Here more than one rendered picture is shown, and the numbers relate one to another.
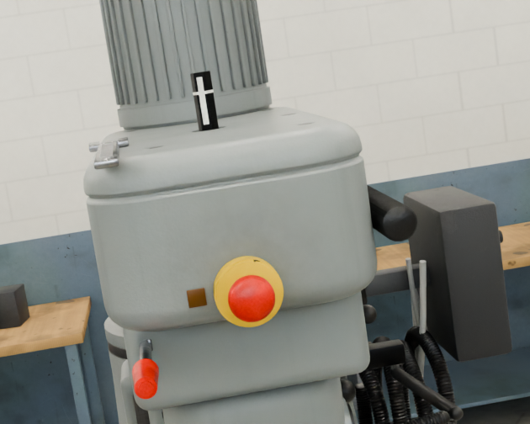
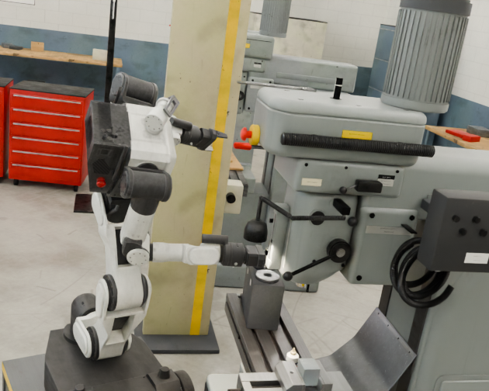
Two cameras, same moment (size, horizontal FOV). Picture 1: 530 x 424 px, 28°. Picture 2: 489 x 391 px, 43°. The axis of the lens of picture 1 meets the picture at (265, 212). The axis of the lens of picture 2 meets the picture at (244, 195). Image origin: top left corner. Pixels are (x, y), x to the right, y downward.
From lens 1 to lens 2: 1.83 m
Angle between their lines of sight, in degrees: 79
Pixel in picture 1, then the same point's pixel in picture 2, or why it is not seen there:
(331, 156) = (272, 106)
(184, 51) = (389, 74)
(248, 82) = (405, 96)
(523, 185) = not seen: outside the picture
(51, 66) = not seen: outside the picture
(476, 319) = (425, 244)
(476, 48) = not seen: outside the picture
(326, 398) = (301, 198)
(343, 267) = (265, 141)
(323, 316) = (292, 165)
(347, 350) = (292, 180)
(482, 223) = (440, 203)
